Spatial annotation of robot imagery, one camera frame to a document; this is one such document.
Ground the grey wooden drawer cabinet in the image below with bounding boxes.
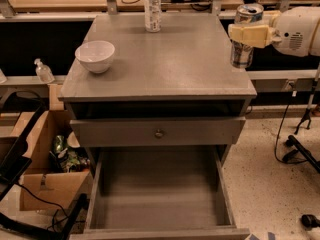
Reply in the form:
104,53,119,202
58,12,258,240

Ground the open cardboard box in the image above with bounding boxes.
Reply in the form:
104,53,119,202
9,83,94,212

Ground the clear plastic water bottle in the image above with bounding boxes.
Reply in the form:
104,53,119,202
144,0,161,33

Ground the black caster wheel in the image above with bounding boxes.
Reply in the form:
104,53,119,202
301,214,320,229

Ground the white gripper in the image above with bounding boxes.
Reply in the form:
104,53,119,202
228,7,314,57

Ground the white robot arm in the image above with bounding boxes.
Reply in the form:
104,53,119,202
228,6,320,57

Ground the open grey middle drawer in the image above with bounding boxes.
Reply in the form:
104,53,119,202
70,146,250,240

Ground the grey top drawer with knob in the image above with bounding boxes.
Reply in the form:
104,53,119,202
70,117,245,147

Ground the white ceramic bowl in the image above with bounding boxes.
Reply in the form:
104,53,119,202
75,41,115,74

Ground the silver blue redbull can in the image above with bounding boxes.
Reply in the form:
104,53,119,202
228,3,264,68

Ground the black floor cable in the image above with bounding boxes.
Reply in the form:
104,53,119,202
273,90,313,166

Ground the clear pump sanitizer bottle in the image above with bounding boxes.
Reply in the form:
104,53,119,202
34,58,55,84

